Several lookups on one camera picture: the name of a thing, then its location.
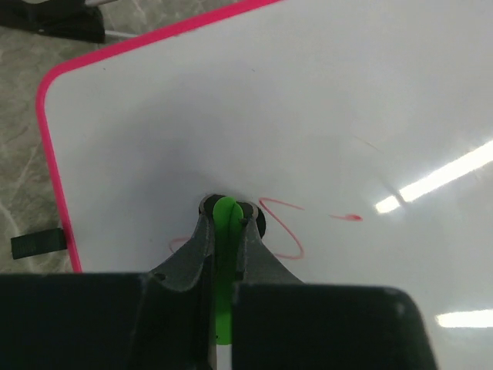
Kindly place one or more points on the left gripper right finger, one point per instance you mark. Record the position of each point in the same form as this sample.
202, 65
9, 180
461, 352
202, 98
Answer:
279, 322

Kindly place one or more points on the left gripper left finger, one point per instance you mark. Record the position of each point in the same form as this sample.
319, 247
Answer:
160, 319

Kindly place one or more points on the green whiteboard eraser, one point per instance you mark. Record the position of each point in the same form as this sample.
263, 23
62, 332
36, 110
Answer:
227, 219

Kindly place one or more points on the pink framed whiteboard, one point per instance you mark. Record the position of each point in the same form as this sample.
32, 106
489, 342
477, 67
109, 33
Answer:
362, 128

